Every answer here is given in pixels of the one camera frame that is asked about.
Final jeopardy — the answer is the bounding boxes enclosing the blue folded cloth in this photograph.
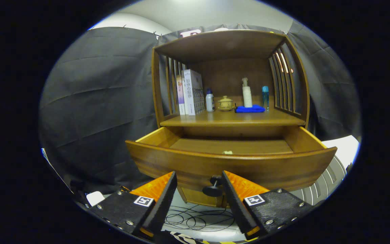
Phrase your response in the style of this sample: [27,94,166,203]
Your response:
[235,104,266,113]

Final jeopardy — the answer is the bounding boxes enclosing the purple book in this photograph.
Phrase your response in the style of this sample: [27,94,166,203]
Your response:
[176,75,186,116]

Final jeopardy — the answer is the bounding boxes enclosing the white patterned book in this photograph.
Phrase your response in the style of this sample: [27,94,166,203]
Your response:
[183,69,205,116]

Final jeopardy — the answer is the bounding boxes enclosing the wooden drawer with black knob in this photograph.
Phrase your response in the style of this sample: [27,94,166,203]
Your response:
[125,126,338,198]

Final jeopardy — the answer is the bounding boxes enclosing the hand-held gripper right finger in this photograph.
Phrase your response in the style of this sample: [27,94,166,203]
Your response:
[221,170,314,239]

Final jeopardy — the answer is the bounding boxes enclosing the white bottle with blue cap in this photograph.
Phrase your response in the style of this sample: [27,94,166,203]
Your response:
[205,88,215,112]

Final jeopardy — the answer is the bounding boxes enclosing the wooden countertop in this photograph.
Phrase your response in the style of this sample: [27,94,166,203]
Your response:
[160,103,306,128]

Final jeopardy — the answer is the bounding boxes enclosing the brown wooden cabinet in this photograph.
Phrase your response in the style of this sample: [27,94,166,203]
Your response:
[152,29,310,208]

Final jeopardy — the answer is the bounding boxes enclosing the white flat object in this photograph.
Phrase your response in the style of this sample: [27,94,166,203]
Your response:
[86,191,105,206]

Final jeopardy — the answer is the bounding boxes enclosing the yellow lidded teacup with saucer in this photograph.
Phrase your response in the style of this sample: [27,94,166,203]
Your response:
[217,96,235,111]

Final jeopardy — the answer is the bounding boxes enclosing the clear blue bottle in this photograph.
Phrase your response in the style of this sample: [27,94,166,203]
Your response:
[262,86,270,110]

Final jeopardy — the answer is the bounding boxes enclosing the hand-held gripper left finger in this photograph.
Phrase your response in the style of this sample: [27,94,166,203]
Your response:
[88,171,178,238]

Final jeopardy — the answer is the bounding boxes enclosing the black floor cables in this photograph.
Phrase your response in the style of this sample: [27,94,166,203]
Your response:
[163,203,236,232]

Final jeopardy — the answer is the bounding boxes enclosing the white pump bottle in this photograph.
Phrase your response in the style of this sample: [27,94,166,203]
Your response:
[242,78,253,108]

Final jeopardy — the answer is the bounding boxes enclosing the grey white filing cabinet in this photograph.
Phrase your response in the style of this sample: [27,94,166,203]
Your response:
[290,136,361,206]

